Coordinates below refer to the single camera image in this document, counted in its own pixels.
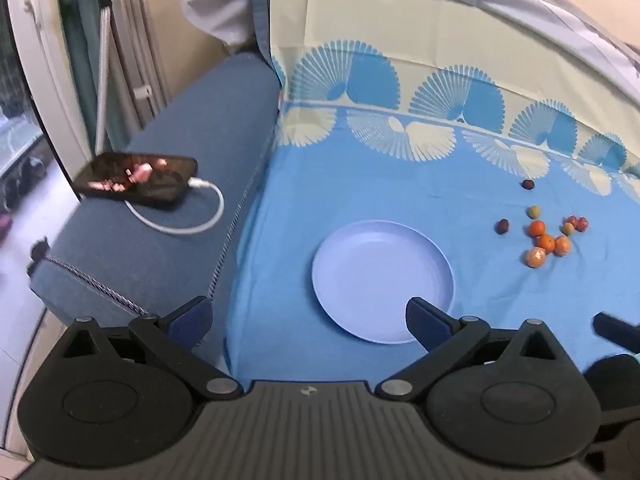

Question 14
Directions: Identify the blue fabric sofa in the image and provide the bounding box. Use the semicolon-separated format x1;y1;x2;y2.
30;51;280;363

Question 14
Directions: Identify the black smartphone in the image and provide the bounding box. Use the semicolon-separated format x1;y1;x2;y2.
72;152;198;207

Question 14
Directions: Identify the white charging cable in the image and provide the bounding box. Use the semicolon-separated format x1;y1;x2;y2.
122;178;225;236

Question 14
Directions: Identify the grey curtain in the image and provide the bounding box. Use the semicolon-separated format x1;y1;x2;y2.
112;0;170;126

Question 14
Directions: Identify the light blue round plate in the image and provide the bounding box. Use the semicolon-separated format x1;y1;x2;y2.
311;220;456;344

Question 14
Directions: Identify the grey blue draped sheet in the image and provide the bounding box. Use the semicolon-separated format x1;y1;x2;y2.
180;0;640;92

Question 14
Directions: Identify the small yellow round fruit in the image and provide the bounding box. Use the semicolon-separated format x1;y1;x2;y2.
562;222;575;236

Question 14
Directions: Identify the orange tangerine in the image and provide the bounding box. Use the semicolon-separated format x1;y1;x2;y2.
553;235;572;257
535;233;555;254
527;220;546;237
524;246;547;269

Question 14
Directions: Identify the dark red jujube date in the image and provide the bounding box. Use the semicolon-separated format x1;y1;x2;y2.
495;219;510;235

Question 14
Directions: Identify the green yellow small fruit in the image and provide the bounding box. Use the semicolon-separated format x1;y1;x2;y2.
527;206;540;219

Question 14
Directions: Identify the blue patterned bed sheet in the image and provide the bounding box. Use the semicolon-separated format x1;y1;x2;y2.
226;0;639;382

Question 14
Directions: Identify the red candy fruit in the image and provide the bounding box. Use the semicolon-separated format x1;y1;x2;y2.
565;214;578;226

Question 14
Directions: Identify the white window frame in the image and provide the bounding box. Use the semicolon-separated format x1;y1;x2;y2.
6;0;92;174

